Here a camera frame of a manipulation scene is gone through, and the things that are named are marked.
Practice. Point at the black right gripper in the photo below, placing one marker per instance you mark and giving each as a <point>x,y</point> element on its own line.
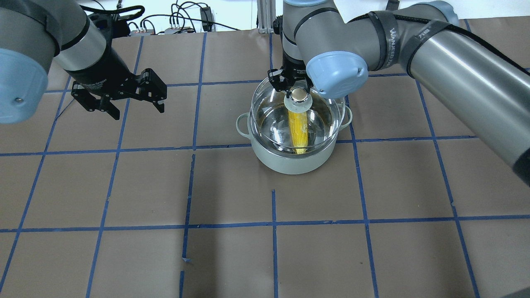
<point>293,65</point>

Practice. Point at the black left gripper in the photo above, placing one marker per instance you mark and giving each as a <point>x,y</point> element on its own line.
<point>100,68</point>

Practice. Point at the glass pot lid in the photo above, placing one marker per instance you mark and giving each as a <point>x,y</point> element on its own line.
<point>269,116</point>

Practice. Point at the yellow corn cob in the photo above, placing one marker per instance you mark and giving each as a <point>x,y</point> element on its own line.
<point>298,125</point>

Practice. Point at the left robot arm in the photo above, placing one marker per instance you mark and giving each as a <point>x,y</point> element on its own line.
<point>35,33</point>

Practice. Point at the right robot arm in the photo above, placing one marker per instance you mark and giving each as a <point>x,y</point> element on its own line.
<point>485,89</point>

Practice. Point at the aluminium frame post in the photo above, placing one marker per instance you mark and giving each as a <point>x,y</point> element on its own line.
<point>266,15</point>

